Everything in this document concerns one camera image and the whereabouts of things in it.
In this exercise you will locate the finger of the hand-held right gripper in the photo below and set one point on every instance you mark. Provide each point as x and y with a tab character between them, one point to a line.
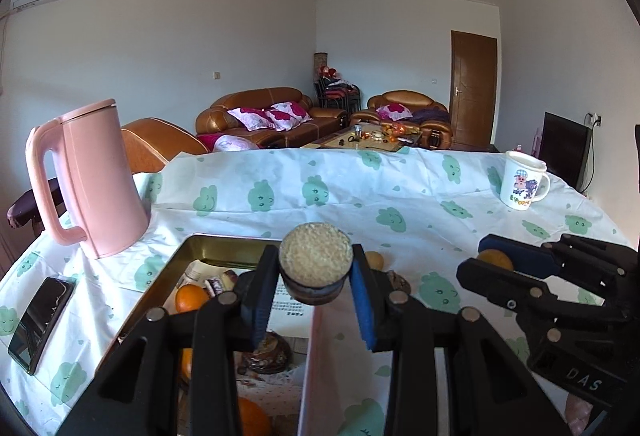
490	281
530	256

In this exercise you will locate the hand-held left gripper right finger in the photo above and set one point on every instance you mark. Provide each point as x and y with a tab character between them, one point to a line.
362	301

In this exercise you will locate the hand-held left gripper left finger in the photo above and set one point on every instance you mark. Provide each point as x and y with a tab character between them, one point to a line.
262	296

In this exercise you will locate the pink metal tin box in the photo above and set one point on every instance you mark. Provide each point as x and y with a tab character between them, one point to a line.
210	248

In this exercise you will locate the small yellow-brown fruit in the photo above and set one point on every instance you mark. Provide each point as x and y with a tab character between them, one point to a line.
375	261

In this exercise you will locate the dark brown patterned pastry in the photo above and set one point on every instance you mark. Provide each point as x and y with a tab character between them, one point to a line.
400	281

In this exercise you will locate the printed paper leaflet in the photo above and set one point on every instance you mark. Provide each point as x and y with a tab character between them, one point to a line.
292	351

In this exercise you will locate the white cartoon mug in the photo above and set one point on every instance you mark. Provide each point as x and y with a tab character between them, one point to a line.
520	181

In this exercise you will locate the black television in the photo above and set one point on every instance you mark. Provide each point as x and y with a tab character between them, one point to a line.
565	149

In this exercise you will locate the white cloud-print tablecloth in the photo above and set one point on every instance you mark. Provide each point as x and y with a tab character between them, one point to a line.
400	186

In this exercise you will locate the pink cushion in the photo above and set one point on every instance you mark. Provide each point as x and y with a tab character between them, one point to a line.
232	144

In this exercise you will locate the cluttered coffee table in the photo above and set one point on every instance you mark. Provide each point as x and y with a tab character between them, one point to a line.
365	137

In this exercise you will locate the dark purple blanket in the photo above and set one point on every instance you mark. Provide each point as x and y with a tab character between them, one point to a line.
430	115

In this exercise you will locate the brown wooden door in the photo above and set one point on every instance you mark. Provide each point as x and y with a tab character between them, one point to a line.
472	89

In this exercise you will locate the white pink floral pillow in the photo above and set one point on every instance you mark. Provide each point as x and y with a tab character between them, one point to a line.
394	111
250	119
289	112

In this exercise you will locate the brown leather chair back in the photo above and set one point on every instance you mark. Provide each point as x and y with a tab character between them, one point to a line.
160	141

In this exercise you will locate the brown leather sofa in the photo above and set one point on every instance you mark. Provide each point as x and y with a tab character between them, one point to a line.
255	97

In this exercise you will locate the brown leather armchair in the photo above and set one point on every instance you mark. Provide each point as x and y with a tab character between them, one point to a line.
405	97

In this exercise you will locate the pink electric kettle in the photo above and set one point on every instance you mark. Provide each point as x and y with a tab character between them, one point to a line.
95	176

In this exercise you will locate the stacked dark chairs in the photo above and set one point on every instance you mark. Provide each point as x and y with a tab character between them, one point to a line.
337	95

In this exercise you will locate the black smartphone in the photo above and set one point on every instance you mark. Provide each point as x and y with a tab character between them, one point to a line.
40	326

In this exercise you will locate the red plush toy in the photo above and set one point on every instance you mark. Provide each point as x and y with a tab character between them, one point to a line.
329	71

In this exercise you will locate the tall brown floor vase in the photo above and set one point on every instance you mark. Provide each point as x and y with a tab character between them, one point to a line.
320	61

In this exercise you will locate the dark cushioned wooden stool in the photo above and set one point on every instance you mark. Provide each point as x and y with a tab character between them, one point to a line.
25	211

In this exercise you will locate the wall power outlet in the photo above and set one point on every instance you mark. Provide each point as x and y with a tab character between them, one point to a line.
596	120

